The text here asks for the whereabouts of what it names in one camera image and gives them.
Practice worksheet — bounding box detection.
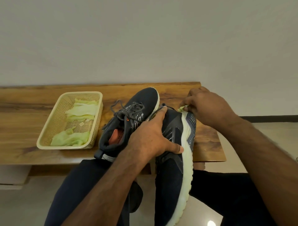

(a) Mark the person's left hand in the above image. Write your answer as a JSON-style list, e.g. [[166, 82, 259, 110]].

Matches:
[[125, 106, 184, 168]]

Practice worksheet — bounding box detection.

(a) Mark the person's right hand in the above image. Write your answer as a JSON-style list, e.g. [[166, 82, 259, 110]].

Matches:
[[179, 86, 240, 133]]

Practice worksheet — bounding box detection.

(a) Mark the grey shoelace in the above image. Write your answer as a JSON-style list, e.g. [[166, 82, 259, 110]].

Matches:
[[102, 99, 145, 140], [149, 103, 175, 120]]

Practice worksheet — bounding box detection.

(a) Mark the dark sneaker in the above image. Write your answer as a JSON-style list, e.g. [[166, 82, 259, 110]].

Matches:
[[94, 87, 160, 163], [148, 103, 197, 226]]

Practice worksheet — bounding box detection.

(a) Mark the person's right forearm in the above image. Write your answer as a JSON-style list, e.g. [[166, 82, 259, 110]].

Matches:
[[219, 117, 298, 226]]

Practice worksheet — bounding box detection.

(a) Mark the person's left forearm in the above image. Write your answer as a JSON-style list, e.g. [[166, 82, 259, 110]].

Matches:
[[60, 156, 149, 226]]

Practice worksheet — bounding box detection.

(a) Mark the dark baseboard strip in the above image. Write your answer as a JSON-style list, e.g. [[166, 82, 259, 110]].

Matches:
[[240, 115, 298, 123]]

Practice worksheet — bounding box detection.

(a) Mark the cream plastic mesh basket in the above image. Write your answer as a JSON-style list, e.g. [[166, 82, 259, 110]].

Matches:
[[36, 91, 104, 150]]

